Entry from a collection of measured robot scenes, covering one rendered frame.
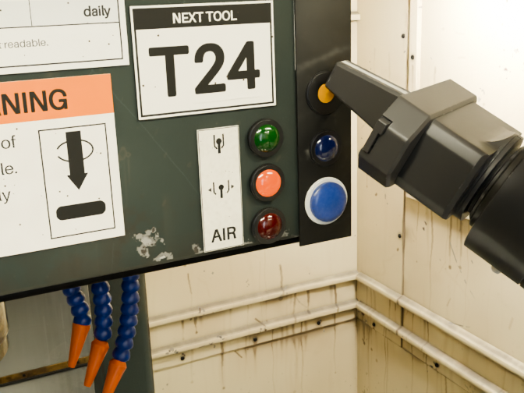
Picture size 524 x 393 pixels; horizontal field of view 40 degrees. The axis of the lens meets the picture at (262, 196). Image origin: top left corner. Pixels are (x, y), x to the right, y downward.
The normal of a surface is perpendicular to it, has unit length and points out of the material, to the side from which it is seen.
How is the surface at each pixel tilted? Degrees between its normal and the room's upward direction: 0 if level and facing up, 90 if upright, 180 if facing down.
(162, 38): 90
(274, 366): 90
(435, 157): 90
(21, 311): 90
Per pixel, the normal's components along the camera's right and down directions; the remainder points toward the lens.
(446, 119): 0.39, -0.77
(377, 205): -0.90, 0.15
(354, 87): -0.55, 0.25
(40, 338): 0.43, 0.22
